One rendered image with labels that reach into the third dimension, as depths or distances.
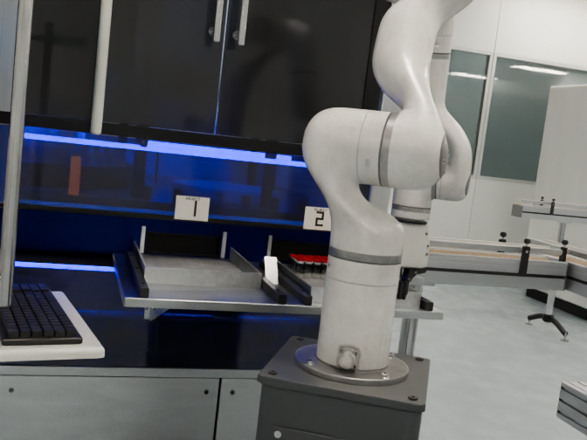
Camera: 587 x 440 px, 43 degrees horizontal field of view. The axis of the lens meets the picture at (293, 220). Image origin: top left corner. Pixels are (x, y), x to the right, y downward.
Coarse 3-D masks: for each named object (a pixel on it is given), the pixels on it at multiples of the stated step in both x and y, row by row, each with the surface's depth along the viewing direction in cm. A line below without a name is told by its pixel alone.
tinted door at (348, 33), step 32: (256, 0) 184; (288, 0) 187; (320, 0) 189; (352, 0) 191; (256, 32) 186; (288, 32) 188; (320, 32) 190; (352, 32) 193; (224, 64) 184; (256, 64) 187; (288, 64) 189; (320, 64) 191; (352, 64) 194; (224, 96) 186; (256, 96) 188; (288, 96) 190; (320, 96) 193; (352, 96) 195; (224, 128) 187; (256, 128) 189; (288, 128) 191
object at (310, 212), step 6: (306, 210) 195; (312, 210) 195; (318, 210) 196; (324, 210) 196; (306, 216) 195; (312, 216) 195; (318, 216) 196; (324, 216) 196; (306, 222) 195; (312, 222) 196; (318, 222) 196; (324, 222) 197; (330, 222) 197; (306, 228) 195; (312, 228) 196; (318, 228) 196; (324, 228) 197; (330, 228) 197
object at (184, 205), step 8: (176, 200) 185; (184, 200) 185; (192, 200) 186; (200, 200) 186; (208, 200) 187; (176, 208) 185; (184, 208) 186; (192, 208) 186; (200, 208) 187; (208, 208) 187; (176, 216) 185; (184, 216) 186; (192, 216) 186; (200, 216) 187
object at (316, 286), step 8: (280, 264) 182; (288, 272) 175; (296, 280) 169; (304, 280) 164; (312, 280) 182; (320, 280) 184; (304, 288) 163; (312, 288) 158; (320, 288) 159; (408, 288) 171; (312, 296) 158; (320, 296) 159; (408, 296) 165; (416, 296) 165; (400, 304) 164; (408, 304) 165; (416, 304) 166
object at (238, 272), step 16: (144, 256) 189; (160, 256) 192; (176, 256) 195; (240, 256) 186; (144, 272) 159; (160, 272) 160; (176, 272) 161; (192, 272) 162; (208, 272) 163; (224, 272) 164; (240, 272) 165; (256, 272) 170; (256, 288) 167
